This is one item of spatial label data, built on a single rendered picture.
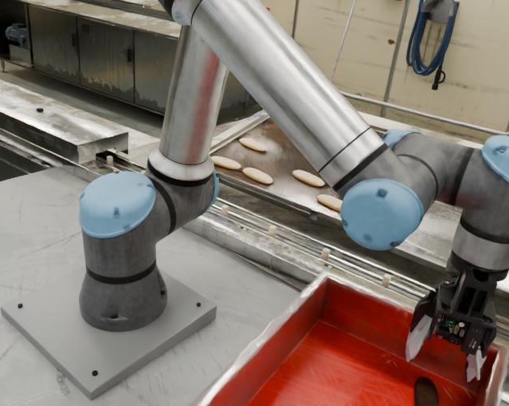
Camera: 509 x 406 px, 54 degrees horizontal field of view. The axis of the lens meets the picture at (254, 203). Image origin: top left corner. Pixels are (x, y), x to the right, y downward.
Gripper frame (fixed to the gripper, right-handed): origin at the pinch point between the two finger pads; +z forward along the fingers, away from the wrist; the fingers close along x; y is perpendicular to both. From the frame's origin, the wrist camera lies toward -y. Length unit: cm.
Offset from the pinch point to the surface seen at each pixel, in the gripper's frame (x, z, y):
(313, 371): -17.7, 8.2, 2.0
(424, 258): -3.7, 2.3, -33.8
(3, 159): -133, 15, -48
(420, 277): -2.9, 8.8, -36.6
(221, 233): -47, 5, -26
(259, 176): -47, 0, -50
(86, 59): -306, 50, -314
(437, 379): 1.7, 8.2, -5.6
